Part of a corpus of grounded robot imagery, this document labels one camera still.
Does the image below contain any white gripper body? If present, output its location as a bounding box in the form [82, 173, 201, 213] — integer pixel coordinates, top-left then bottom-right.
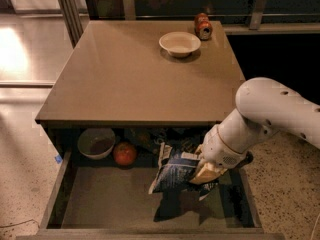
[201, 125, 253, 169]

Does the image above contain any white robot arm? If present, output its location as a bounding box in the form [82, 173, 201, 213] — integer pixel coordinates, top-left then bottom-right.
[191, 77, 320, 184]

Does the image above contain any thin floor cable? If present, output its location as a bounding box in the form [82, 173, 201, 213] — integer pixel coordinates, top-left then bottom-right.
[0, 218, 41, 229]

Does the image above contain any orange soda can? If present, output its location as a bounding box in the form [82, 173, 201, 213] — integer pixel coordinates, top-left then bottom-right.
[194, 13, 212, 40]

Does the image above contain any blue chip bag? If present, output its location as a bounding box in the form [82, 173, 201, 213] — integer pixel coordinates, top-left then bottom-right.
[149, 143, 218, 200]

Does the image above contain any wooden shelf frame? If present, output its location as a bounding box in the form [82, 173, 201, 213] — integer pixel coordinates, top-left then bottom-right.
[86, 0, 320, 35]

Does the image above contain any green snack bag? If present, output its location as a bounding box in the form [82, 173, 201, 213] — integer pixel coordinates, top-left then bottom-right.
[124, 128, 167, 154]

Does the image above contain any white bowl in drawer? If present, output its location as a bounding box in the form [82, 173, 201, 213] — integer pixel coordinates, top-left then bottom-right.
[77, 128, 116, 160]

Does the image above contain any small blue tape piece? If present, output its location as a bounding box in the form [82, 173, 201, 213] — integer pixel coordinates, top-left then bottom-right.
[55, 155, 63, 164]

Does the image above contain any open top drawer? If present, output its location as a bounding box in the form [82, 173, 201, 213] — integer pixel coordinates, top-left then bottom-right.
[15, 140, 288, 240]

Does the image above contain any white bowl on table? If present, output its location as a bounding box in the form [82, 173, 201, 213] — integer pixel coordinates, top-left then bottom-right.
[159, 32, 201, 58]

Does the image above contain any red apple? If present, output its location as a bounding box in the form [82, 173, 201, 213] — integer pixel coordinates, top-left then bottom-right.
[113, 142, 137, 166]

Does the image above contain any dark kettle chip bag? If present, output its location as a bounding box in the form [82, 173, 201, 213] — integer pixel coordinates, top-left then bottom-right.
[166, 128, 206, 153]

